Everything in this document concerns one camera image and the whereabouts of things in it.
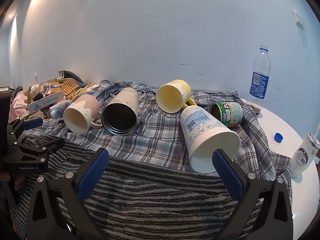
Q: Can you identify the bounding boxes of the yellow ceramic mug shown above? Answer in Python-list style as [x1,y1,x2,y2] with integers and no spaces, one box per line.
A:
[156,80,196,113]

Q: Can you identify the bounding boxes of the white blue paper cup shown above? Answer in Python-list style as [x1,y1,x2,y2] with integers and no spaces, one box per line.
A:
[180,105,240,173]

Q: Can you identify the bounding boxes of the green tin can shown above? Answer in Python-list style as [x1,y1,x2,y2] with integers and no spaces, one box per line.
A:
[209,102,244,127]

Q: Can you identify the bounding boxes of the white drink cup with straw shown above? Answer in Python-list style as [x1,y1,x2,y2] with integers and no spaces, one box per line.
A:
[292,126,320,178]

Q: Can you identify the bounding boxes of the cardboard box of items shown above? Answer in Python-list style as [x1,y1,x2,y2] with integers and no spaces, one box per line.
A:
[26,77,85,113]

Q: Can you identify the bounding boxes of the clear plastic water bottle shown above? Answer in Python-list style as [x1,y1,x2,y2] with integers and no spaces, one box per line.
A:
[246,45,271,115]

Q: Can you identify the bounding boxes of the yellow snack packet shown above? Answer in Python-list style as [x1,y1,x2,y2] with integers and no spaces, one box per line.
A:
[66,88,86,101]

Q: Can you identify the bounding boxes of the blue bottle cap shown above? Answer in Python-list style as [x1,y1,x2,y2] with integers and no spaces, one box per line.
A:
[273,132,283,143]

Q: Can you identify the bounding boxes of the blue plaid cloth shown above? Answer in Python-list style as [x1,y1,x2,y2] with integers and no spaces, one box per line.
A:
[19,80,292,183]

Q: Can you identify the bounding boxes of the cream steel tumbler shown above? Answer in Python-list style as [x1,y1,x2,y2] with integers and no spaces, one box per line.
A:
[101,87,138,135]

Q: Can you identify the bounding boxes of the white wall switch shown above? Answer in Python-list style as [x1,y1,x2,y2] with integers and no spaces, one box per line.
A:
[294,10,304,29]

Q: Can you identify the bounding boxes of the pink cloth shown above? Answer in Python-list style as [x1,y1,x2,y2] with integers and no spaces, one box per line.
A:
[8,94,29,123]

